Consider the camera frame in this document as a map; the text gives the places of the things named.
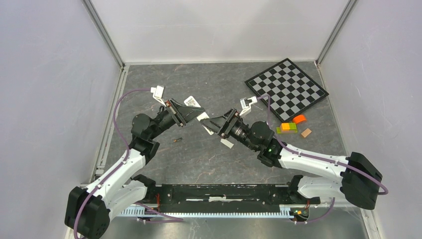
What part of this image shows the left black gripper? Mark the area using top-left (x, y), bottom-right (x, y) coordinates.
top-left (149, 98), bottom-right (205, 140)

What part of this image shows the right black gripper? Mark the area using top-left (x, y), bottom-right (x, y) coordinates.
top-left (200, 108), bottom-right (258, 152)

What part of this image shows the white small remote battery cover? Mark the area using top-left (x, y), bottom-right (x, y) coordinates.
top-left (220, 139), bottom-right (234, 149)

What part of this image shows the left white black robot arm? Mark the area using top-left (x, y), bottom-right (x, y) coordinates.
top-left (64, 99), bottom-right (205, 239)

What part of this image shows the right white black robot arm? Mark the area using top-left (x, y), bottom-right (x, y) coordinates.
top-left (200, 109), bottom-right (388, 210)

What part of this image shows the green orange block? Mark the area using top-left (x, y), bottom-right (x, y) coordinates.
top-left (276, 122), bottom-right (298, 134)

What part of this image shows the black white checkerboard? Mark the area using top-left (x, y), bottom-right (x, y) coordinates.
top-left (245, 58), bottom-right (329, 122)

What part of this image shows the orange curved block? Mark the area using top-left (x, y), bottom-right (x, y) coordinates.
top-left (292, 115), bottom-right (307, 124)

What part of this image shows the tan wooden block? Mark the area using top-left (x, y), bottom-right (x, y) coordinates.
top-left (301, 128), bottom-right (312, 138)

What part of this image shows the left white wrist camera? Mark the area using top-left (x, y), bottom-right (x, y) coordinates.
top-left (150, 85), bottom-right (166, 106)

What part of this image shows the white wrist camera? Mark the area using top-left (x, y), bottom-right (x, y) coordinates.
top-left (239, 96), bottom-right (257, 117)
top-left (150, 85), bottom-right (166, 106)

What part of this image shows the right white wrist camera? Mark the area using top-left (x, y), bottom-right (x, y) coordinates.
top-left (239, 96), bottom-right (257, 117)

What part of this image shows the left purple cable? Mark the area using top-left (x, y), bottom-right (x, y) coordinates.
top-left (73, 88), bottom-right (152, 239)

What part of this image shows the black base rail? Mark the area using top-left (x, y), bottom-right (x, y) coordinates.
top-left (124, 183), bottom-right (321, 214)

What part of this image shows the white slotted cable duct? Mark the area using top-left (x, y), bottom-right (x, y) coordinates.
top-left (117, 205), bottom-right (309, 219)

